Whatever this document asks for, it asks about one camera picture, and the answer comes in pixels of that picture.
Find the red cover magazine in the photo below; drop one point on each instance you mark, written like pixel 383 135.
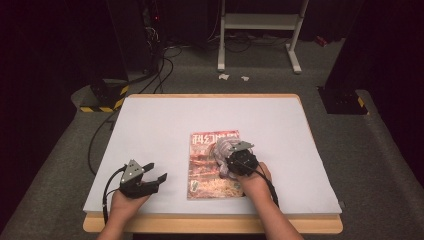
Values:
pixel 203 173

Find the white table mat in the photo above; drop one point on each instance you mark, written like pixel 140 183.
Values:
pixel 233 110

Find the person's left hand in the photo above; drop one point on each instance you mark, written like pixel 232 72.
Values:
pixel 125 206

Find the person's right hand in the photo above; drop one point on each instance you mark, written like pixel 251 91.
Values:
pixel 255 186

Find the dark equipment rack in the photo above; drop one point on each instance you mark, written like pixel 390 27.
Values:
pixel 153 33

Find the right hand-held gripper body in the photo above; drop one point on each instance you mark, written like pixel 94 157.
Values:
pixel 242 161

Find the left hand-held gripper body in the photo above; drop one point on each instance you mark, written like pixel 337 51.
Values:
pixel 135 186

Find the small red object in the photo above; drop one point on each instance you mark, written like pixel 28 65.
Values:
pixel 321 41

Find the white metal stand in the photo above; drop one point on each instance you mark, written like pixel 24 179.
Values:
pixel 260 20

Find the black stand base yellow stripes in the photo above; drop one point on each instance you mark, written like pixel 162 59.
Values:
pixel 106 98
pixel 343 101

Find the white paper scrap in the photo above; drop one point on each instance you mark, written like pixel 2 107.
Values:
pixel 224 76
pixel 245 78

